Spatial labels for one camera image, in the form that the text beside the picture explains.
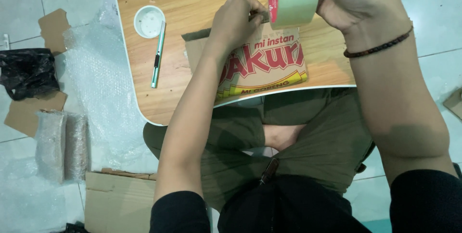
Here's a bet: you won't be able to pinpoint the person's left hand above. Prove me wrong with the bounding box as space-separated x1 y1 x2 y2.
208 0 268 55

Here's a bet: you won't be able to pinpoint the printed cardboard package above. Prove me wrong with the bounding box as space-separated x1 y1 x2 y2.
181 11 308 104

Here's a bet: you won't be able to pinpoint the wooden lap table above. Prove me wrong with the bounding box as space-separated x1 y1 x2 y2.
115 0 357 127

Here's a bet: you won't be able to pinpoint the green utility knife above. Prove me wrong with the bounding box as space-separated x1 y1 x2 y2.
150 20 167 89

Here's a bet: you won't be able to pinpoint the person's foot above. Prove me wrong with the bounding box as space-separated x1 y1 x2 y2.
263 124 307 152

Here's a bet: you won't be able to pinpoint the person's olive green trousers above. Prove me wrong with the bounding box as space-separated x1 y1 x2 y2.
143 87 377 212

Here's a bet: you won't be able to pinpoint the sheet of bubble wrap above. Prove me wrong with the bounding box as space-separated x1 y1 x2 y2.
62 0 159 174

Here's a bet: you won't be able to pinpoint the torn brown cardboard piece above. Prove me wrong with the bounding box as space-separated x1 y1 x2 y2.
38 8 71 56

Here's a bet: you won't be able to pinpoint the person's black shirt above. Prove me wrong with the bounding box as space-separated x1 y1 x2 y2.
149 169 462 233

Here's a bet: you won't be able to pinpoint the small brown cardboard scrap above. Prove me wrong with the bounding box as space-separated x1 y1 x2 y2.
443 87 462 120

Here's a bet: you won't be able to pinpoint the bubble-wrapped parcel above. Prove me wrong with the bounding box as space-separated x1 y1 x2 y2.
35 110 68 184
64 113 89 182

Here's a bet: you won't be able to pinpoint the black plastic bag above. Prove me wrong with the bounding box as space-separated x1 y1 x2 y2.
0 48 60 101

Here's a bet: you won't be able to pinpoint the flattened brown cardboard box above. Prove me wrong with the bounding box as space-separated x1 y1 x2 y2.
84 168 158 233

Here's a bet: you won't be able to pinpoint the flat brown cardboard piece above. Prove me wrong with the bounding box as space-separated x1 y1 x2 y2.
4 91 68 138

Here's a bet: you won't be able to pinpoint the dark beaded bracelet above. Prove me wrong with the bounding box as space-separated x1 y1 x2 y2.
343 26 414 59

